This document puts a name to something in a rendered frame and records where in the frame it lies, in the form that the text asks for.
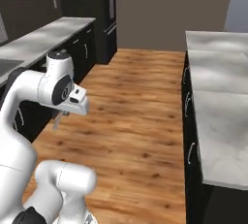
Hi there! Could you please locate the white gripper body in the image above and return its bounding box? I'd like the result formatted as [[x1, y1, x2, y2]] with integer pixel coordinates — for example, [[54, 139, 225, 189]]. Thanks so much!
[[58, 95, 91, 116]]

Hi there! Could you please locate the black base cupboard run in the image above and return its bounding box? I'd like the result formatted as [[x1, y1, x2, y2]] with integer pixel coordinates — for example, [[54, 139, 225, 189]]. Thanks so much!
[[0, 20, 98, 144]]

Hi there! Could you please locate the black tall appliance unit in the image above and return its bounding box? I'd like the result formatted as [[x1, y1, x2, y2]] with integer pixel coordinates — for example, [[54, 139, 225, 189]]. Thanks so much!
[[60, 0, 118, 66]]

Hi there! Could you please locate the grey sink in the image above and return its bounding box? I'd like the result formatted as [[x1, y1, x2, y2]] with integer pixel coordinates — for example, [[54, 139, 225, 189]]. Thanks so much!
[[0, 58, 24, 78]]

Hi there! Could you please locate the black island cupboard run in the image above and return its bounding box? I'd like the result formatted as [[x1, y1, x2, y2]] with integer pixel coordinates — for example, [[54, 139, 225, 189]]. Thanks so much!
[[180, 50, 248, 224]]

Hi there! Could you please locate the silver island cupboard handle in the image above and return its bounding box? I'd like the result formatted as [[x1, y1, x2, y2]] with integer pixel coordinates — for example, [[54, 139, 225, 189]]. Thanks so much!
[[182, 66, 189, 85], [184, 92, 193, 117], [186, 142, 196, 165]]

